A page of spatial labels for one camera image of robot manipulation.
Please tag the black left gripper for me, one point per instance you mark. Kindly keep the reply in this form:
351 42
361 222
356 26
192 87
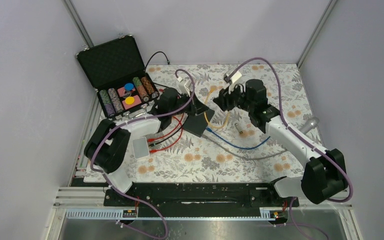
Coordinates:
196 107

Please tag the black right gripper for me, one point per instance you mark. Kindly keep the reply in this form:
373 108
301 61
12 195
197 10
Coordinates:
225 95

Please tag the black network switch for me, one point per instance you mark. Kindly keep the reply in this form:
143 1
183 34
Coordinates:
197 124

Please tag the white router box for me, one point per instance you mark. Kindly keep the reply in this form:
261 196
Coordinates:
140 148

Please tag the silver microphone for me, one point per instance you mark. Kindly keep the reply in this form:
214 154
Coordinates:
309 125

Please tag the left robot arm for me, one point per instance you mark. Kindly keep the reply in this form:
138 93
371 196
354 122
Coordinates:
107 147

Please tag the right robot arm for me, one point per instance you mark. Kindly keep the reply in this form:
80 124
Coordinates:
324 170

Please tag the small metal coupler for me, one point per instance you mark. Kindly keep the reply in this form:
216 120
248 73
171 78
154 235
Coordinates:
238 128

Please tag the yellow round chip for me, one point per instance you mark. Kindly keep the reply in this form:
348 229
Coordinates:
130 100

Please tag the blue round chip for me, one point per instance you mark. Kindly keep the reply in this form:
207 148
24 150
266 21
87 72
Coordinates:
129 86

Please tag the clear dealer button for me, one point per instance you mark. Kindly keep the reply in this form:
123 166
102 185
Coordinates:
127 94

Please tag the black poker chip case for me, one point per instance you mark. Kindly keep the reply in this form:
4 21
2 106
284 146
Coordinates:
111 65

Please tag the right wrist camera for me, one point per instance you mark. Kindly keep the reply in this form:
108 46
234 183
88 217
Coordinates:
232 79

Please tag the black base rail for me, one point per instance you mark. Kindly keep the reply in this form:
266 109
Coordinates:
208 200

